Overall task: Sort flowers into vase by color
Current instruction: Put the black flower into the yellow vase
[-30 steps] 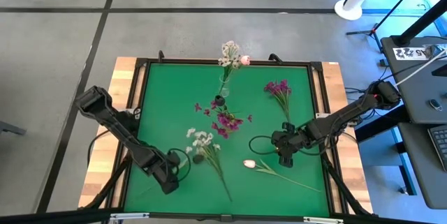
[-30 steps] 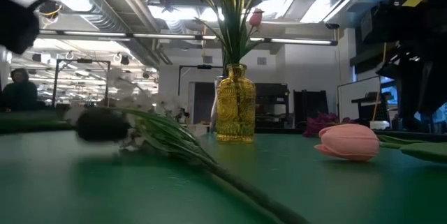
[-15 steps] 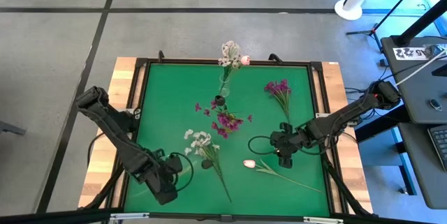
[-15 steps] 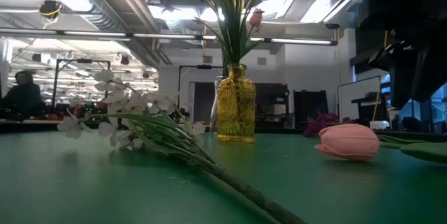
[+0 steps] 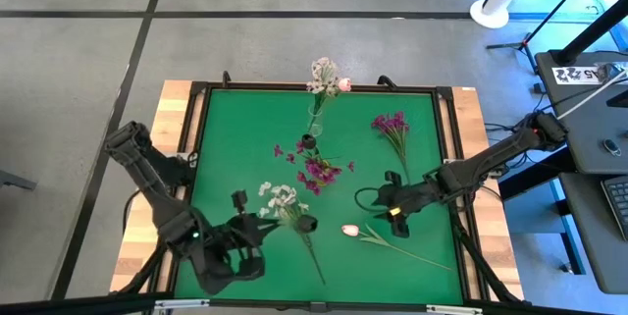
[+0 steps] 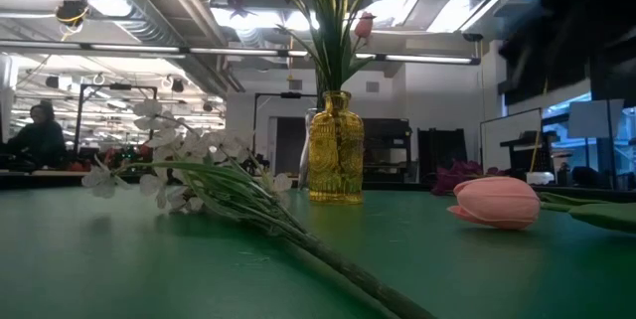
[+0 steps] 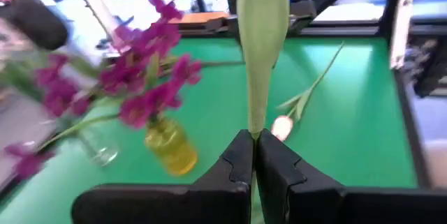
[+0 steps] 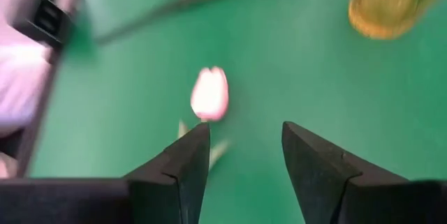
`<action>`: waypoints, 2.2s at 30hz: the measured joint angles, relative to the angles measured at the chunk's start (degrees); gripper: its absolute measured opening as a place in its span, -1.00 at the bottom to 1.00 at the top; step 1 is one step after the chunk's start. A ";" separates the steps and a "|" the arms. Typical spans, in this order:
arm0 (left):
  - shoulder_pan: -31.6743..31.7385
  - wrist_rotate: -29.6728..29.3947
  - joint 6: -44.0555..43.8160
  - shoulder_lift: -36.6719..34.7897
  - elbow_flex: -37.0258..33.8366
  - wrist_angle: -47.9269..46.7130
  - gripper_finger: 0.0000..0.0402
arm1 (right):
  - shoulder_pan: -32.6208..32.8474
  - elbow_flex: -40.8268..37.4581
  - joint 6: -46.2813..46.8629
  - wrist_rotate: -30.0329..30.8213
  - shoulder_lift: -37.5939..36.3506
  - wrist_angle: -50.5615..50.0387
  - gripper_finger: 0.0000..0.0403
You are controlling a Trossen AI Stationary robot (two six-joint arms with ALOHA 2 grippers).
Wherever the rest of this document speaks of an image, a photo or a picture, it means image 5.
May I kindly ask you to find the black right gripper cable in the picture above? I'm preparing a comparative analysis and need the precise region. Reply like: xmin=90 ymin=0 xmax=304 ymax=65
xmin=353 ymin=185 xmax=393 ymax=214

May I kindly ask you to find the black keyboard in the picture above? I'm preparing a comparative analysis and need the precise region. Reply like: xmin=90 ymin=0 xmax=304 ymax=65
xmin=601 ymin=175 xmax=628 ymax=242

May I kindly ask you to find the pink tulip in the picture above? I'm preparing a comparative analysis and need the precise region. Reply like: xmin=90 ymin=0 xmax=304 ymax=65
xmin=340 ymin=224 xmax=452 ymax=272
xmin=313 ymin=77 xmax=353 ymax=115

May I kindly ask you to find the black metal rig frame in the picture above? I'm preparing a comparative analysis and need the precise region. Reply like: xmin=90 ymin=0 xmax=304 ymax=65
xmin=0 ymin=70 xmax=614 ymax=315

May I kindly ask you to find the clear glass vase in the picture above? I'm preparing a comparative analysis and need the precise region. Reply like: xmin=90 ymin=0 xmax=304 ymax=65
xmin=306 ymin=103 xmax=326 ymax=138

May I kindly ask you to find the black key fob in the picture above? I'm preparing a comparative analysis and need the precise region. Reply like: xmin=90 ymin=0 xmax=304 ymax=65
xmin=602 ymin=137 xmax=622 ymax=158

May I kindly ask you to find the white cable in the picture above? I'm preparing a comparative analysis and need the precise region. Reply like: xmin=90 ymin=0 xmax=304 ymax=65
xmin=556 ymin=70 xmax=628 ymax=121

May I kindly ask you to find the black tripod stand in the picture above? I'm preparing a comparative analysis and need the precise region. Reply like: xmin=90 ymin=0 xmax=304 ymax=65
xmin=485 ymin=0 xmax=602 ymax=79

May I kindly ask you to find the cream pink flower bunch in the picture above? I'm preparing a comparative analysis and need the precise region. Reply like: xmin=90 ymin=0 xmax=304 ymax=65
xmin=306 ymin=57 xmax=340 ymax=130

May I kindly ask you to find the dark grey desk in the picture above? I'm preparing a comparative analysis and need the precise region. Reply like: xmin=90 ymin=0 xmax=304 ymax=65
xmin=558 ymin=171 xmax=628 ymax=295
xmin=533 ymin=49 xmax=628 ymax=175

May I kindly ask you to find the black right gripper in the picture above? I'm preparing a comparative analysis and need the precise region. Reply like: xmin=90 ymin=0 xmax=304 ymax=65
xmin=371 ymin=170 xmax=441 ymax=238

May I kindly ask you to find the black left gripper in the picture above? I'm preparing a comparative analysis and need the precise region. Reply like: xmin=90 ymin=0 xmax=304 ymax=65
xmin=210 ymin=189 xmax=282 ymax=280

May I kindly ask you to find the green table mat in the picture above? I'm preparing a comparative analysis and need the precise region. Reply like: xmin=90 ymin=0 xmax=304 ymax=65
xmin=174 ymin=88 xmax=465 ymax=306

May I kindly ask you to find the magenta flower bunch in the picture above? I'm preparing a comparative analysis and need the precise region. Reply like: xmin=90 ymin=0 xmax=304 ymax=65
xmin=273 ymin=140 xmax=356 ymax=197
xmin=370 ymin=111 xmax=413 ymax=186

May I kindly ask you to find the silver aluminium bracket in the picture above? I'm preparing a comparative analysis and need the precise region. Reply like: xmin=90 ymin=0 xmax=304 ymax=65
xmin=154 ymin=298 xmax=211 ymax=311
xmin=425 ymin=304 xmax=485 ymax=315

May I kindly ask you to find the small dark vase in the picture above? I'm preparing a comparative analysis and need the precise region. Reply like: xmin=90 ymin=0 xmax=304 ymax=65
xmin=296 ymin=214 xmax=319 ymax=235

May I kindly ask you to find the black diagonal pole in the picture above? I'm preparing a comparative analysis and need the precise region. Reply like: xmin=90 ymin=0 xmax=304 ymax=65
xmin=551 ymin=0 xmax=628 ymax=67

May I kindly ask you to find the grey metal foot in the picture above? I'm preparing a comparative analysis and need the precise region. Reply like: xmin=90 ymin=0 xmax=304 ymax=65
xmin=0 ymin=170 xmax=38 ymax=192

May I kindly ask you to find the white flower bunch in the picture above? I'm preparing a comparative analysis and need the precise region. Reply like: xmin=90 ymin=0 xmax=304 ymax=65
xmin=258 ymin=181 xmax=328 ymax=287

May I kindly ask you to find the white printed label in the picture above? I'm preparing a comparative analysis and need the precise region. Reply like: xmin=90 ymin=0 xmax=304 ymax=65
xmin=551 ymin=65 xmax=603 ymax=85

